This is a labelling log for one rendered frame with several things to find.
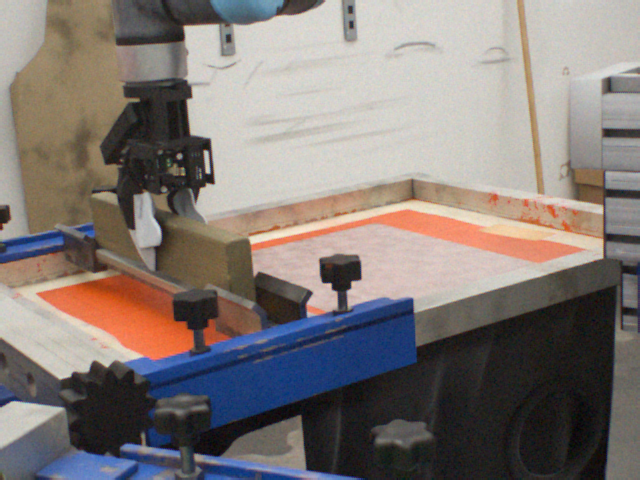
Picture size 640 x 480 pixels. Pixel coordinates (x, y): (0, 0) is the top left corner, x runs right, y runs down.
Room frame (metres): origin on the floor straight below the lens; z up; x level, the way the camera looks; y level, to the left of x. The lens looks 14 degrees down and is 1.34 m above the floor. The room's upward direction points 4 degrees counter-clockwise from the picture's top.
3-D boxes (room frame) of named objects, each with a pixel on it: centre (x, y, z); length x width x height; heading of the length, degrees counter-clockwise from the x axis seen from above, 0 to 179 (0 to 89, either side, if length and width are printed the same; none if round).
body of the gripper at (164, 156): (1.23, 0.16, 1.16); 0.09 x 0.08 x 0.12; 33
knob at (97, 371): (0.83, 0.18, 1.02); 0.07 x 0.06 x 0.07; 123
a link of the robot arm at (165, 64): (1.24, 0.16, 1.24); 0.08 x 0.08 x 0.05
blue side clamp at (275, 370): (1.01, 0.05, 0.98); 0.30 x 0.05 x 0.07; 123
